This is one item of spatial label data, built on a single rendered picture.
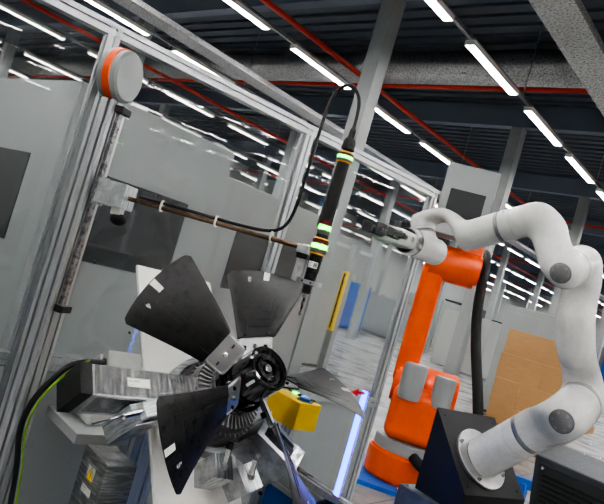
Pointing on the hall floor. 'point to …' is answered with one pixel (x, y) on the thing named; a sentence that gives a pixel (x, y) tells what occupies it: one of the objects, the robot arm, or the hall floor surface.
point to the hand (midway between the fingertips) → (373, 227)
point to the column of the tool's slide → (64, 248)
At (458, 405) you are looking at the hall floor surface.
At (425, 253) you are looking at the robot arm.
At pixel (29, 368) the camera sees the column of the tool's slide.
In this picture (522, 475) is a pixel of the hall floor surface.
